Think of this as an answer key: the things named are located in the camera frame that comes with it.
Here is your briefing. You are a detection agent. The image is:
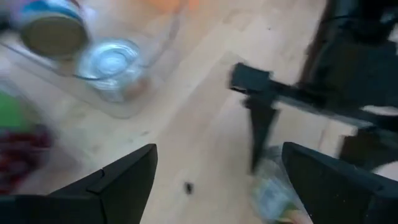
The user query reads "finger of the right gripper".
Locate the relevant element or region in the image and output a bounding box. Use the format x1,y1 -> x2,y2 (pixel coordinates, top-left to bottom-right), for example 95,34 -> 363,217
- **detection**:
244,95 -> 280,174

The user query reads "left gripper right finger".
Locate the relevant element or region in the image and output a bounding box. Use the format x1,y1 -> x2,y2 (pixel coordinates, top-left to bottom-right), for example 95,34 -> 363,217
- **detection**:
281,141 -> 398,224

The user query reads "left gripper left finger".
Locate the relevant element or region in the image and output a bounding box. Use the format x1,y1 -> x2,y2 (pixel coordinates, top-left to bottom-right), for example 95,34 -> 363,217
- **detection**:
0,142 -> 159,224

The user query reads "tin can green label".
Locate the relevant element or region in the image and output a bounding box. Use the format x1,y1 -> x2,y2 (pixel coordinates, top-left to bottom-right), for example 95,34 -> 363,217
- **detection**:
75,38 -> 147,103
249,145 -> 314,224

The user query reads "purple grape bunch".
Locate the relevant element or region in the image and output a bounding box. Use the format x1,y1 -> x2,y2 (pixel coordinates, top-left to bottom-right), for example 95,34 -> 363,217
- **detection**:
0,123 -> 54,194

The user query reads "green apple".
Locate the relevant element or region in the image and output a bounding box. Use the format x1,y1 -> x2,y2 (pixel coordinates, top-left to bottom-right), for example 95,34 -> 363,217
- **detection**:
0,91 -> 35,132

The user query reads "orange translucent tray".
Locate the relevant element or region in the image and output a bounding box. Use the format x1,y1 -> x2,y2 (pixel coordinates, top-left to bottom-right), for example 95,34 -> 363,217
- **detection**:
142,0 -> 203,14

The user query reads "tin can blue pink label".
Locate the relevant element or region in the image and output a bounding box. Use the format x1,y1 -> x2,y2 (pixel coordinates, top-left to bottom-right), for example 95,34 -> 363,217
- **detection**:
7,0 -> 90,60

